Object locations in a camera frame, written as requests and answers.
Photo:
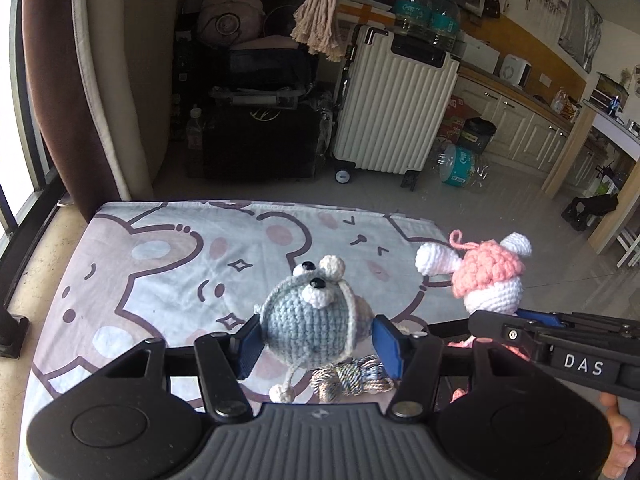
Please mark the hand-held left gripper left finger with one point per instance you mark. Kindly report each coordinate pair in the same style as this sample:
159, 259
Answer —
248, 350

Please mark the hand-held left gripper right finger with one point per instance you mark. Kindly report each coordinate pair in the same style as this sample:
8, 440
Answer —
387, 347

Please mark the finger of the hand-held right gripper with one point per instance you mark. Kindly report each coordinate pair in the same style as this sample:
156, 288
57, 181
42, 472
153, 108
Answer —
537, 317
500, 332

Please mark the pink crochet doll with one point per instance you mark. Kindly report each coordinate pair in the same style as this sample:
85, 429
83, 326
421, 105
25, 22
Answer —
487, 275

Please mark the grey crochet mouse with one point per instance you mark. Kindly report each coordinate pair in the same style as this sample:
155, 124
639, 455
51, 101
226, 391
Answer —
305, 315

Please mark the person's right hand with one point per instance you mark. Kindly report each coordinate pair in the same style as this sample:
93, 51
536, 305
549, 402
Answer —
620, 430

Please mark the printed cartoon blanket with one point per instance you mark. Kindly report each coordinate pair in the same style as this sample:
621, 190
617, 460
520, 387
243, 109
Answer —
175, 260

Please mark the white chair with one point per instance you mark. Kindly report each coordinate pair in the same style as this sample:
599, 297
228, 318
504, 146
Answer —
631, 247

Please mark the wooden table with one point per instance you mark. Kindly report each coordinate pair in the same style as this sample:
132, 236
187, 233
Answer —
600, 160

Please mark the cream kitchen cabinets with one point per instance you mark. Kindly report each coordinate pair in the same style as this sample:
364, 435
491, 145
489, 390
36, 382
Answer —
525, 130

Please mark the black trash bin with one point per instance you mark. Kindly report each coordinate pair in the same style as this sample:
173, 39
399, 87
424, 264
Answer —
477, 135

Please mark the red cardboard carton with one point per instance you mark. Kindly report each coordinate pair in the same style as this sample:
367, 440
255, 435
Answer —
452, 120

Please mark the small plastic bottle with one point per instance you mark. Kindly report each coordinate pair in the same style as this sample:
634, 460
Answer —
195, 140

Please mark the black railing base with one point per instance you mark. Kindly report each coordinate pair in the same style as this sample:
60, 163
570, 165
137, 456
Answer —
12, 335

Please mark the small fish tank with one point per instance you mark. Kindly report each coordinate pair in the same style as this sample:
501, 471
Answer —
612, 91

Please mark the white ribbed suitcase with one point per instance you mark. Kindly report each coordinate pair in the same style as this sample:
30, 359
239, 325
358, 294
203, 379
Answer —
395, 105

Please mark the white countertop appliance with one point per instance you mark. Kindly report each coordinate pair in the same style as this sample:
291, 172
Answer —
515, 70

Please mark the clear plastic storage bin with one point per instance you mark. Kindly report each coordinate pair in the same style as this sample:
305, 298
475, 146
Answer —
260, 96

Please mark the dark travel bag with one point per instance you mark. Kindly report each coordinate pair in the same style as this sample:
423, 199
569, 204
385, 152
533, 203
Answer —
272, 67

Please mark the cream curtain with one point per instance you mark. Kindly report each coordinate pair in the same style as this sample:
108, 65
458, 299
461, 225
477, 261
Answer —
120, 85

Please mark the silver foil sheet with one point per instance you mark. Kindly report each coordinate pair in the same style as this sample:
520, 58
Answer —
580, 25

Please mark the brown curtain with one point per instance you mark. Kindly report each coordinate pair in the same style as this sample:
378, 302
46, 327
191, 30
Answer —
65, 85

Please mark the pink round cushion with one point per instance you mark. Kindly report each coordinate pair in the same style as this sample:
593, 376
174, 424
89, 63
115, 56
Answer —
230, 20

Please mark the beige mop head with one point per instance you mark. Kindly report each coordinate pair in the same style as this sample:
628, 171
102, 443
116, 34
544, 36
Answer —
320, 15

